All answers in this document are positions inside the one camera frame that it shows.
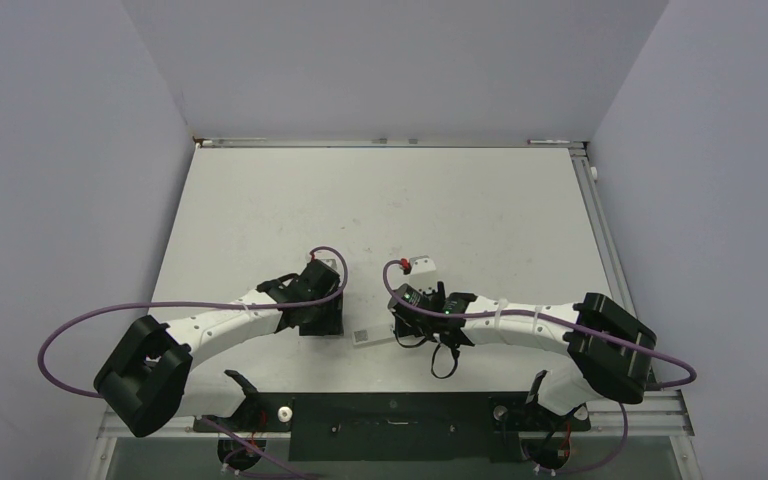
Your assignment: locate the white remote control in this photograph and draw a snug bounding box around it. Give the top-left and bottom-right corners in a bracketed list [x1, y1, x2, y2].
[351, 323, 395, 348]

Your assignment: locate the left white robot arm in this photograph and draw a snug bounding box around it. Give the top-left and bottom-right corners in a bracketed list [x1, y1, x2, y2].
[93, 259, 346, 437]

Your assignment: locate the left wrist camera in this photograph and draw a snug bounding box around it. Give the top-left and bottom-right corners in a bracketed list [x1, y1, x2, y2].
[322, 258, 343, 274]

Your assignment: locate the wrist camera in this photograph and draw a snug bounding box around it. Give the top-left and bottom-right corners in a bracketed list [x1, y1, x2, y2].
[322, 258, 343, 274]
[403, 255, 439, 290]

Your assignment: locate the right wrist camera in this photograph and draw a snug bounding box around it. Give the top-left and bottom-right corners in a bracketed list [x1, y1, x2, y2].
[403, 255, 439, 290]

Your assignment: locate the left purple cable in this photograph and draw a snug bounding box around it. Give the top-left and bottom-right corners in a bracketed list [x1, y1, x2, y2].
[37, 246, 350, 480]

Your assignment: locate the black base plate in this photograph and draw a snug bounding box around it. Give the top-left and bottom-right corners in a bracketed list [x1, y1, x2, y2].
[193, 392, 591, 462]

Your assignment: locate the aluminium frame rail back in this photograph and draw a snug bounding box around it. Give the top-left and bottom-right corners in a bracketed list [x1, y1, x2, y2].
[193, 137, 587, 150]

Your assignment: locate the aluminium frame rail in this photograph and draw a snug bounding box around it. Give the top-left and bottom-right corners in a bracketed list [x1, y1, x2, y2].
[569, 144, 694, 437]
[193, 137, 587, 150]

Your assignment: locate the aluminium frame rail right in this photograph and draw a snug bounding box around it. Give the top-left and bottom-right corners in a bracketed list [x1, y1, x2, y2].
[569, 144, 694, 437]

